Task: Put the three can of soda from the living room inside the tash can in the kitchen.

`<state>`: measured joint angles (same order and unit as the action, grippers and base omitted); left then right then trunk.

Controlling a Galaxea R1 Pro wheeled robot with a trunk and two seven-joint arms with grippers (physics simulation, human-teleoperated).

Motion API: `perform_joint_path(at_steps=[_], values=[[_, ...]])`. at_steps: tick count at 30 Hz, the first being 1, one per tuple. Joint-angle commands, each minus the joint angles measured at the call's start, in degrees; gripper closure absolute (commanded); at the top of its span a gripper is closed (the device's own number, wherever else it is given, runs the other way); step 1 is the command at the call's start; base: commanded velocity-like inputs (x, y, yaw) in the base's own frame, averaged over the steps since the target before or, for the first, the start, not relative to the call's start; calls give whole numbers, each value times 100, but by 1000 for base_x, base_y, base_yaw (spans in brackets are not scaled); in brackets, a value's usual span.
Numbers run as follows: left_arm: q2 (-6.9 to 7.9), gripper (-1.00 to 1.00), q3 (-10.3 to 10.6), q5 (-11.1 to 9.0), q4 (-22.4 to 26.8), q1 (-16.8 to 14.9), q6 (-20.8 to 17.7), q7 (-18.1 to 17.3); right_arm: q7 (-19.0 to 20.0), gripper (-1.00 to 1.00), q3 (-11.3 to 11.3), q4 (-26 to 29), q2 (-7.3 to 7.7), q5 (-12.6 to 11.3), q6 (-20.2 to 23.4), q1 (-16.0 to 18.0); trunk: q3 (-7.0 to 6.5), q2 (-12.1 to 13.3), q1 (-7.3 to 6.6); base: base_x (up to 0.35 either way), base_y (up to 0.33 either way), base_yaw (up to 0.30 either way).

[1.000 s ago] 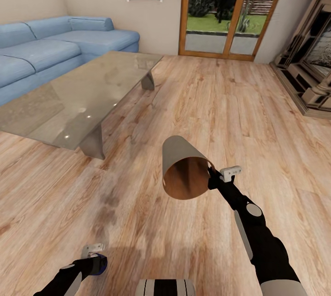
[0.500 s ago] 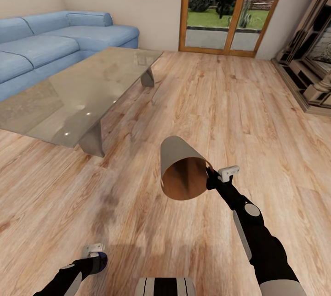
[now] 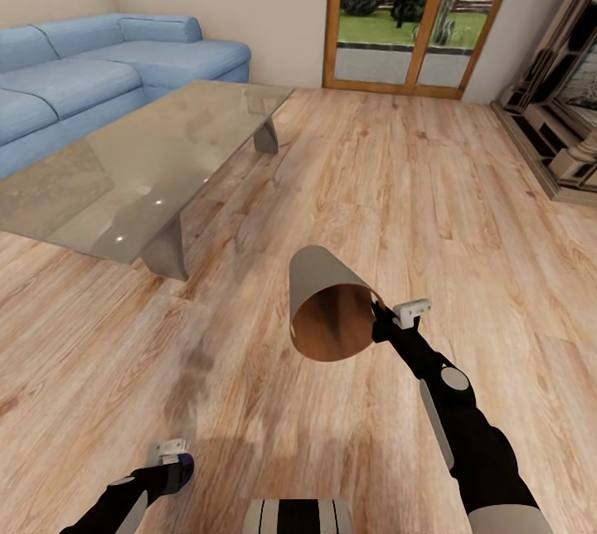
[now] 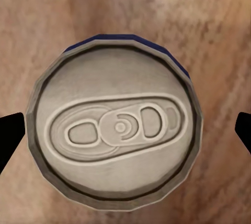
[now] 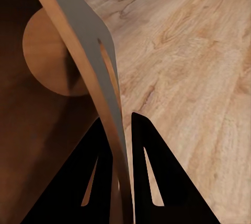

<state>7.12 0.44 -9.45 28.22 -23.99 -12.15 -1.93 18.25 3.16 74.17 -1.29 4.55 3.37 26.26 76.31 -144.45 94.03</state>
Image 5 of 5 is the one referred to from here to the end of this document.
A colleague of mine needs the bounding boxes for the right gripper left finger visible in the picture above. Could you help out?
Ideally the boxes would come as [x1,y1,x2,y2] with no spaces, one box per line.
[21,118,113,224]

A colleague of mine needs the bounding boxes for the trash can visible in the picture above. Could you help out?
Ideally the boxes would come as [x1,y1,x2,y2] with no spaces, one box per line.
[0,0,134,224]

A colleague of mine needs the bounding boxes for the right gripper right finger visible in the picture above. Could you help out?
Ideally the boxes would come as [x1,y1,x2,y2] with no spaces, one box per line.
[131,112,220,224]

